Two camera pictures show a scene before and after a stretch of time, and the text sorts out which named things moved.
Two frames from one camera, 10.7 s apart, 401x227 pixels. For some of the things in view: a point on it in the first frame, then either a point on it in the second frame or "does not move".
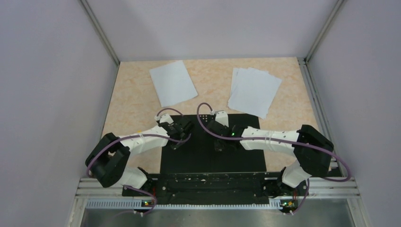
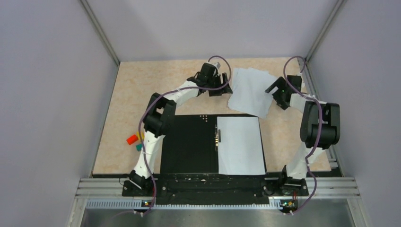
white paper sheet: (173, 83) -> (240, 150)
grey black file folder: (199, 154) does not move
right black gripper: (218, 145) -> (281, 83)
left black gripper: (175, 146) -> (226, 90)
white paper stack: (253, 91) does not move
